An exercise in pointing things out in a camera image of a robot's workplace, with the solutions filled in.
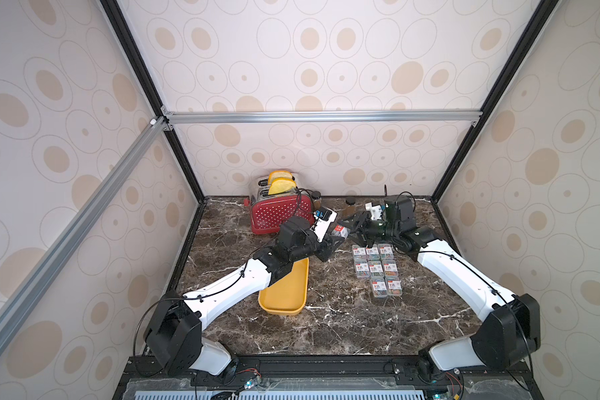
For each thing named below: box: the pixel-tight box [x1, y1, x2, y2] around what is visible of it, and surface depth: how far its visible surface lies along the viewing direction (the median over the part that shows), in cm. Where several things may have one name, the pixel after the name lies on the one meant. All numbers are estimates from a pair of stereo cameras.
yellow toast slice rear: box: [268, 170, 294, 185], surface depth 102 cm
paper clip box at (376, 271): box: [369, 264, 385, 278], surface depth 95 cm
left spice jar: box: [311, 190, 322, 211], surface depth 111 cm
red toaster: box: [243, 175, 315, 235], surface depth 99 cm
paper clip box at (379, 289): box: [371, 281, 388, 298], surface depth 91 cm
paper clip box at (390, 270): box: [383, 263, 399, 278], surface depth 96 cm
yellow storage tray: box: [258, 257, 310, 316], surface depth 90 cm
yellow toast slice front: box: [267, 179, 297, 195], surface depth 99 cm
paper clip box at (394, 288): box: [387, 280, 403, 296], surface depth 91 cm
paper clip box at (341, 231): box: [331, 225, 351, 240], surface depth 75 cm
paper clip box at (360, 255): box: [353, 247, 368, 263], surface depth 99 cm
